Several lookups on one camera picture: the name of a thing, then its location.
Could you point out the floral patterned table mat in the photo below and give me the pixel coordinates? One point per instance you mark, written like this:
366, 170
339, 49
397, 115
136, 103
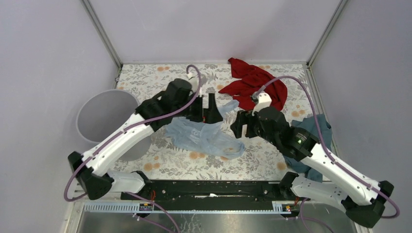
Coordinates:
260, 160

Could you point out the white slotted cable duct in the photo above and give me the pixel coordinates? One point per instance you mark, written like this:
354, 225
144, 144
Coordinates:
270, 207

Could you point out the left aluminium frame post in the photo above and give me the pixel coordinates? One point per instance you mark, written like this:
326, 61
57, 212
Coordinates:
90, 11

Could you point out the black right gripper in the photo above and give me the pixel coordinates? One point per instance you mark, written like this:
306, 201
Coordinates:
243, 117

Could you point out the right aluminium frame post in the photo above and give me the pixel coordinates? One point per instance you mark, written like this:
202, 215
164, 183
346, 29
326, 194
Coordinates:
329, 27

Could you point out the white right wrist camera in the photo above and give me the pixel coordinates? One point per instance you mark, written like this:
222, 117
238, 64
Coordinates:
261, 100

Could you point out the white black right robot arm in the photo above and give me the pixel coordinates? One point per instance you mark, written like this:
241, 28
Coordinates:
362, 199

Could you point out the grey plastic trash bin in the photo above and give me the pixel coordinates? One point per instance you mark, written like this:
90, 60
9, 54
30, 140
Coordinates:
104, 113

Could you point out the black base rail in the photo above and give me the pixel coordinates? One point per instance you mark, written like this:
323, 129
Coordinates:
232, 192

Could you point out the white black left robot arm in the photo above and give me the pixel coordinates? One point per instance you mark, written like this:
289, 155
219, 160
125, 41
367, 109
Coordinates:
91, 168

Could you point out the aluminium frame post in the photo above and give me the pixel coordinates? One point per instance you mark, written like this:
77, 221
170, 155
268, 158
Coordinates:
329, 27
90, 11

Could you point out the red cloth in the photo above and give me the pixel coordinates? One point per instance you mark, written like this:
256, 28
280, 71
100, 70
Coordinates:
250, 79

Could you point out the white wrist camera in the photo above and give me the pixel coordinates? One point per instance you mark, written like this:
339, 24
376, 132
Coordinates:
261, 100
194, 81

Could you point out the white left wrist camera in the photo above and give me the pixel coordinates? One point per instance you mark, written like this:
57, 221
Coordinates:
194, 81

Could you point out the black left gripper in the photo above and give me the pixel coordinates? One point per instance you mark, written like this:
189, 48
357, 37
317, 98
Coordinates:
212, 114

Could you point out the light blue plastic trash bag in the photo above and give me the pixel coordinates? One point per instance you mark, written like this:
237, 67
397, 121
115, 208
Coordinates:
203, 138

